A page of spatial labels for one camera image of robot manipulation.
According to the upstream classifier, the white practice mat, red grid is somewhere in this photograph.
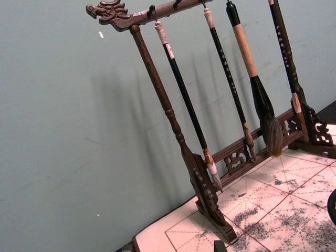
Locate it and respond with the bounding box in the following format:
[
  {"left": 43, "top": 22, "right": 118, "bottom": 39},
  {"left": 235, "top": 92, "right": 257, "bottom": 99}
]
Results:
[{"left": 132, "top": 148, "right": 336, "bottom": 252}]

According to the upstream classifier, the black round dish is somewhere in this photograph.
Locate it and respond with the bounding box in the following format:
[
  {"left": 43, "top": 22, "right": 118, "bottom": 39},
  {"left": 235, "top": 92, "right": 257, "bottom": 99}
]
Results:
[{"left": 327, "top": 188, "right": 336, "bottom": 220}]

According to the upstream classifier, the black brush with white cap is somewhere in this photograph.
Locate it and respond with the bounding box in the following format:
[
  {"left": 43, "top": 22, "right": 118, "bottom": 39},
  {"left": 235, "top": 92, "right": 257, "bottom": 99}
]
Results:
[{"left": 154, "top": 20, "right": 224, "bottom": 194}]

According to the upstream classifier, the slim black brush, white cap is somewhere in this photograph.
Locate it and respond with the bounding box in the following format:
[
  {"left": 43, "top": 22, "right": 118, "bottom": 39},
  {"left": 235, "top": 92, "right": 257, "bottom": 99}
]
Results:
[{"left": 203, "top": 7, "right": 257, "bottom": 163}]

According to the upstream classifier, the carved dark wooden brush rack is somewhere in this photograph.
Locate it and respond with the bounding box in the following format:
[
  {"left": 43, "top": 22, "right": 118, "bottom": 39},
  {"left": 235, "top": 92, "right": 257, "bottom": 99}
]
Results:
[{"left": 86, "top": 0, "right": 336, "bottom": 244}]

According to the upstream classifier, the black brush with white characters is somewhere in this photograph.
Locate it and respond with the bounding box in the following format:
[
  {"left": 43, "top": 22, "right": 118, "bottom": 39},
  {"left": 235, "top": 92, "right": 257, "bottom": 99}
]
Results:
[{"left": 267, "top": 0, "right": 303, "bottom": 114}]

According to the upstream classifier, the large brush with beige handle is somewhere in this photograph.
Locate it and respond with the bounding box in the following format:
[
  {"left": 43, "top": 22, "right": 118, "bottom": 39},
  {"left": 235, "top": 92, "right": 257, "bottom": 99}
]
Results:
[{"left": 226, "top": 0, "right": 284, "bottom": 158}]

